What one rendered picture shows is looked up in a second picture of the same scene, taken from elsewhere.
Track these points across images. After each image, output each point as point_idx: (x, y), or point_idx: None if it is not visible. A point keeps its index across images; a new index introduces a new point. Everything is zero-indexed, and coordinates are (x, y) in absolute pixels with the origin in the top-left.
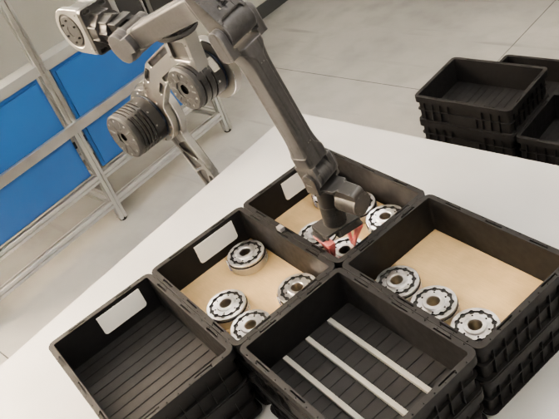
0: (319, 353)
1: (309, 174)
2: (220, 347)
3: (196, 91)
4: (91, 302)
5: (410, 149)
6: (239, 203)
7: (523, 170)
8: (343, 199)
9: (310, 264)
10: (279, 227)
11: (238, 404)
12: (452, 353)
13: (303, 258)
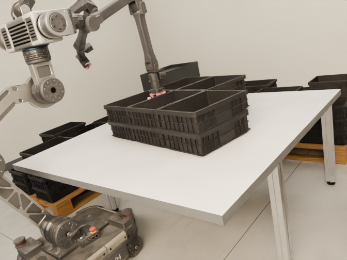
0: None
1: (156, 62)
2: (202, 96)
3: (63, 85)
4: (123, 182)
5: (89, 133)
6: (79, 159)
7: None
8: (161, 71)
9: (166, 100)
10: (149, 97)
11: None
12: (210, 82)
13: (162, 100)
